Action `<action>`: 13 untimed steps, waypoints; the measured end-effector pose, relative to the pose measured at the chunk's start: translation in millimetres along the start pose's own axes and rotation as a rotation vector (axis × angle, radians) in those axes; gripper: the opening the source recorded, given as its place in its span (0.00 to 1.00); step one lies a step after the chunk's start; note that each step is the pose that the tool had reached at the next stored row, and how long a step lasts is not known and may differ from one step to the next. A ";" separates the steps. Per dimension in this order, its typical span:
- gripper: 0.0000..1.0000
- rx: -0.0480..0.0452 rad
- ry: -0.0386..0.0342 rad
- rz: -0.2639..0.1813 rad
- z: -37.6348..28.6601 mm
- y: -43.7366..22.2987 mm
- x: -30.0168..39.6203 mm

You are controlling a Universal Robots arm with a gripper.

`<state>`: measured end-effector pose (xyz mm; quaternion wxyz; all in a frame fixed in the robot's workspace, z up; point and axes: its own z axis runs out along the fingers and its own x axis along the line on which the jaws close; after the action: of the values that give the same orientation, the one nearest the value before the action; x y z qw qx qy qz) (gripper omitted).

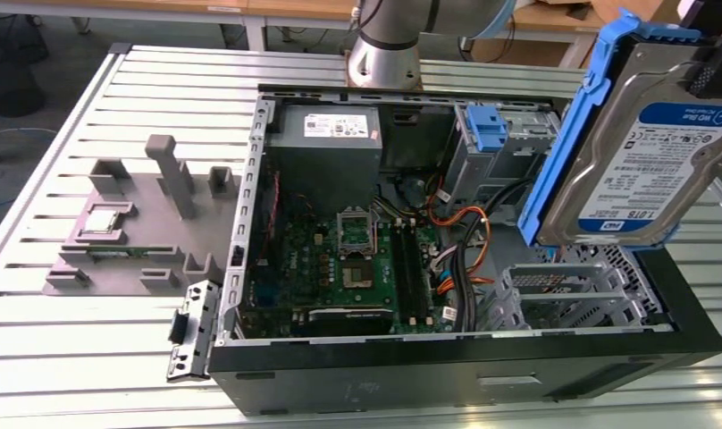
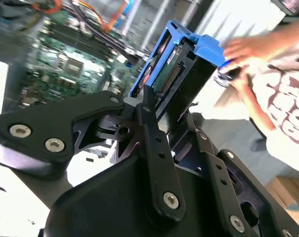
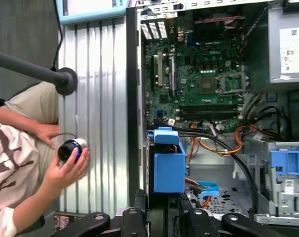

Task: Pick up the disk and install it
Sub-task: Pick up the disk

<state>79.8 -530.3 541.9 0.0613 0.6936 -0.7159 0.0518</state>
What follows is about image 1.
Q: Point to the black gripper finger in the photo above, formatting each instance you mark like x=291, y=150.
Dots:
x=704, y=18
x=718, y=67

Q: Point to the hard disk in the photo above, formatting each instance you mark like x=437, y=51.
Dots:
x=634, y=156

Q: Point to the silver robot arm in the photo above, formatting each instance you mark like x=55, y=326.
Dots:
x=385, y=62

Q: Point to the metal disk bay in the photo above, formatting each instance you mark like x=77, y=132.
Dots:
x=576, y=296

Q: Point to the wooden cabinet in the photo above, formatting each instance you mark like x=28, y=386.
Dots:
x=665, y=9

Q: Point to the wooden desk white legs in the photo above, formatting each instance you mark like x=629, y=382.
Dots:
x=552, y=22

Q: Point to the blue drive latch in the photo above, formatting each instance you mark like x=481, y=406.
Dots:
x=486, y=129

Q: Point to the metal optical drive cage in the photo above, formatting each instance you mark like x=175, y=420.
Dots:
x=516, y=174

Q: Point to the black RAM slot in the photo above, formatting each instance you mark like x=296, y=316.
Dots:
x=417, y=272
x=403, y=272

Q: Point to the grey power supply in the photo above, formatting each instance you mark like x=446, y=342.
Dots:
x=325, y=170

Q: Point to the CPU socket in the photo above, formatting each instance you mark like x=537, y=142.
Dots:
x=361, y=277

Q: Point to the green motherboard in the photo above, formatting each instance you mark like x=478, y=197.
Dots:
x=304, y=268

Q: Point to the black graphics card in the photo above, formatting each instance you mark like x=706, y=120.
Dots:
x=349, y=319

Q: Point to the black PC case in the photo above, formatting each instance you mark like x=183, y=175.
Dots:
x=397, y=380

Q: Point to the long wooden desk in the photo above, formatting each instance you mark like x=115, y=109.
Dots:
x=159, y=4

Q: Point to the black table corner cap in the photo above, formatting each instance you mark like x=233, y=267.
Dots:
x=120, y=48

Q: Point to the grey parts rack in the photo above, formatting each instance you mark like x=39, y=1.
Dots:
x=152, y=241

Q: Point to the silver CPU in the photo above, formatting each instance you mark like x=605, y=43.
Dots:
x=101, y=220

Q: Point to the green RAM stick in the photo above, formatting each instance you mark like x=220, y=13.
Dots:
x=117, y=253

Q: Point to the black bin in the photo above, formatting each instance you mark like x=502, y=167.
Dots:
x=15, y=89

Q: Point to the grey metal slot bracket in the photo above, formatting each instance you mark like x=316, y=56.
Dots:
x=197, y=330

